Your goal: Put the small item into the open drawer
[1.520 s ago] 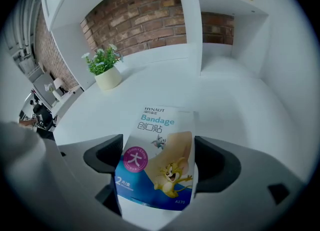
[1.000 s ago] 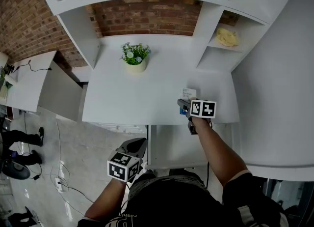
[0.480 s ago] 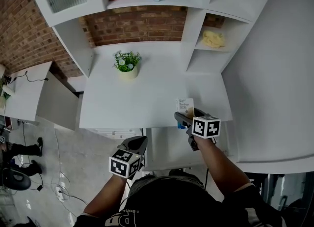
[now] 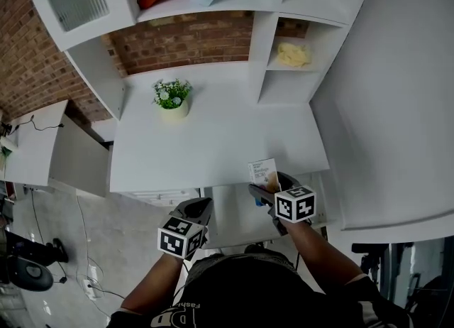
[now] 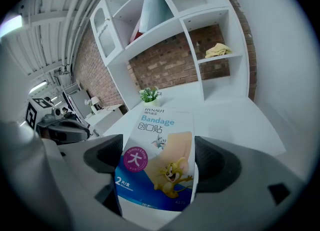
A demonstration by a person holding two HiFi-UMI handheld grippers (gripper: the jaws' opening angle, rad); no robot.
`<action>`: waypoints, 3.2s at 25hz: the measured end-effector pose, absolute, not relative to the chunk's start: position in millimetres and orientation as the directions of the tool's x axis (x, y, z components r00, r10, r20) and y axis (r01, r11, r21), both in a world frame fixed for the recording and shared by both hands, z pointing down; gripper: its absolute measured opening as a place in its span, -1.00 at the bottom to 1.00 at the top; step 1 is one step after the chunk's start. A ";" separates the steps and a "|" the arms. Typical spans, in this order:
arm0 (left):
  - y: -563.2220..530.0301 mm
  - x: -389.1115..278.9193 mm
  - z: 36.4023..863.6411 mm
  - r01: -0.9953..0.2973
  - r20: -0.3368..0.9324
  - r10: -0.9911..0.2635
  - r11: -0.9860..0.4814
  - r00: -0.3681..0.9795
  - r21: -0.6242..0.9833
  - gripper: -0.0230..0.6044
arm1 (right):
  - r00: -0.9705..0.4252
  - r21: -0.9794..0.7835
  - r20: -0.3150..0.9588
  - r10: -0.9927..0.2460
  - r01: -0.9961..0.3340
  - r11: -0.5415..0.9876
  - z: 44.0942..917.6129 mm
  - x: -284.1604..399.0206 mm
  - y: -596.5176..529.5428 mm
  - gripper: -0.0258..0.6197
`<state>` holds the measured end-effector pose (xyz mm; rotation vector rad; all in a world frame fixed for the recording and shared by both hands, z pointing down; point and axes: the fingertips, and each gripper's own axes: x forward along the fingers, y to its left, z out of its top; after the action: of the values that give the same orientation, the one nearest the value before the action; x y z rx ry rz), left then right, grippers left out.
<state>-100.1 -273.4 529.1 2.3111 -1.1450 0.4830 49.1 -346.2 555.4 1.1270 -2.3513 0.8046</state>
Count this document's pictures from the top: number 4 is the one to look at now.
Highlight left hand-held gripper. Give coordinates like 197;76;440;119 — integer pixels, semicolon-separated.
157;196;215;261

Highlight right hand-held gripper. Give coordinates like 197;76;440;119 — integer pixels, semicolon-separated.
248;171;317;237

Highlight small blue white box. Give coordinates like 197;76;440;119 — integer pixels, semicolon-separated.
247;158;283;209

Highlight wide white desk drawer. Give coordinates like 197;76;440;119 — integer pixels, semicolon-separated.
204;172;338;249

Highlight person's left forearm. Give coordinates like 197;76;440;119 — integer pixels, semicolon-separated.
120;253;186;315

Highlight person's right forearm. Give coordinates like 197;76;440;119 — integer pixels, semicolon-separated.
283;222;370;294

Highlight small white side drawer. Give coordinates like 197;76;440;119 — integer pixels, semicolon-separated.
123;190;199;207

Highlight white desk with hutch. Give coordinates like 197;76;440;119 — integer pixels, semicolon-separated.
21;0;377;249

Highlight person's black shirt torso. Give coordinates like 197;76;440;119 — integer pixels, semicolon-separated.
106;251;414;328

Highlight potted plant in cream pot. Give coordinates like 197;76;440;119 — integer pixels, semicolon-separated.
152;78;193;120

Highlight white power strip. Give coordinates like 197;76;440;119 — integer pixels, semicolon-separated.
83;278;102;297

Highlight yellow cloth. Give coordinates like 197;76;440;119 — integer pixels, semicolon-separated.
276;42;313;69

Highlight black-framed glass door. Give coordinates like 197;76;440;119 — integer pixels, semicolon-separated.
389;236;454;328

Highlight small white side table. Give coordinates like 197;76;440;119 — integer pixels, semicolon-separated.
0;99;109;198

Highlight black round base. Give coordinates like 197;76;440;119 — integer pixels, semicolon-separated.
9;255;54;293

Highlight small artificial flower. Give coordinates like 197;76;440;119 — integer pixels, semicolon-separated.
0;136;18;171

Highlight black door handle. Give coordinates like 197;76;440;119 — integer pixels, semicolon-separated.
350;243;382;285

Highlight thin black table cable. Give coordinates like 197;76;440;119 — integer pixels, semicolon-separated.
12;115;65;133

